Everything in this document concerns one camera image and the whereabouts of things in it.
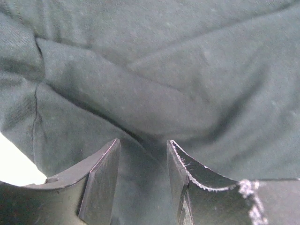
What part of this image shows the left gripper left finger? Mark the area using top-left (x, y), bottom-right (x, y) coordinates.
top-left (0, 139), bottom-right (121, 225)

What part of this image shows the black t shirt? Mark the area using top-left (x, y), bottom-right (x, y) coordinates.
top-left (0, 0), bottom-right (300, 225)

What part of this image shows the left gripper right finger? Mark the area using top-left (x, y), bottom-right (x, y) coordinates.
top-left (167, 140), bottom-right (300, 225)

